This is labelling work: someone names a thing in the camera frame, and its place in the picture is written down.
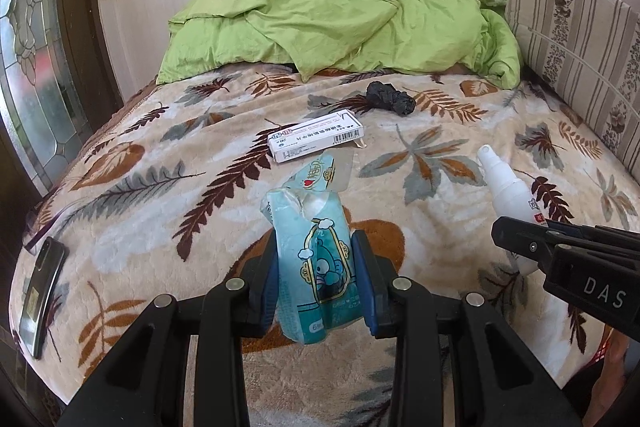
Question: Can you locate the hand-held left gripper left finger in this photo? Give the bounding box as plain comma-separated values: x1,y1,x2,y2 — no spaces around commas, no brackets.
57,232,279,427

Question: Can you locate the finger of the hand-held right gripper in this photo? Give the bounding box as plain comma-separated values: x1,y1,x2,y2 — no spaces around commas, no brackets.
491,216,640,277

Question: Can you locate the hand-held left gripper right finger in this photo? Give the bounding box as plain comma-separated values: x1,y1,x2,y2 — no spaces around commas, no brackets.
350,229,583,427

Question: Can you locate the light blue tissue packet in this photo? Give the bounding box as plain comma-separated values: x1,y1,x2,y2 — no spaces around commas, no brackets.
260,149,355,347

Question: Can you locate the white spray bottle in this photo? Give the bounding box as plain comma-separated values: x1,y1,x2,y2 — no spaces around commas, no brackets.
476,144,543,277

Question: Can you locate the person's right forearm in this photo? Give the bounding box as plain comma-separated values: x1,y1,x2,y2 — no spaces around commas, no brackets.
595,332,633,409

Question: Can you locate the beige leaf-printed blanket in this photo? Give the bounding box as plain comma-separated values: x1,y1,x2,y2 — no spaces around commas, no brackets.
10,69,626,427

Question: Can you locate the white medicine box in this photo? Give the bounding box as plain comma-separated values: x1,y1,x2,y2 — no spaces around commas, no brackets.
267,111,367,165

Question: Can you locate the black plastic bag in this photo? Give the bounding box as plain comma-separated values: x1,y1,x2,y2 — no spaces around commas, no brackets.
365,81,417,116

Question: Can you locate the striped beige pillow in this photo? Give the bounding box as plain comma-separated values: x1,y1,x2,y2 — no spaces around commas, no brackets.
504,0,640,180

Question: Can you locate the black smartphone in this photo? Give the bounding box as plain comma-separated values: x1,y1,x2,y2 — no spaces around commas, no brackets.
19,237,70,360

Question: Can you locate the green quilt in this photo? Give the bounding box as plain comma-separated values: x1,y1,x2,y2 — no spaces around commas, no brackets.
156,0,523,90

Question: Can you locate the patterned glass door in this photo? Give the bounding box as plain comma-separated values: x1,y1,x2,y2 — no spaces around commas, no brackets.
0,0,103,200

